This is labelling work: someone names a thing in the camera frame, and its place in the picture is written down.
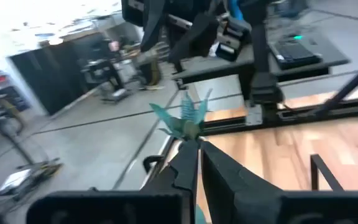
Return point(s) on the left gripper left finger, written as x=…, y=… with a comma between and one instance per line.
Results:
x=182, y=177

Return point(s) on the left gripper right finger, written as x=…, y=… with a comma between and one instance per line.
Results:
x=225, y=193

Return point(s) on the green slide sandal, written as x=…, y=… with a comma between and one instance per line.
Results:
x=199, y=216

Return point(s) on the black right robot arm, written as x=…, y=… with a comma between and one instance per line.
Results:
x=259, y=46

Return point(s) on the green plant in white pot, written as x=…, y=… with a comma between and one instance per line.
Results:
x=188, y=124

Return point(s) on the grey desk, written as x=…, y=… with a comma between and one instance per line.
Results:
x=216, y=67

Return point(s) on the backlit keyboard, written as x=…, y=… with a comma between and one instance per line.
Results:
x=294, y=54

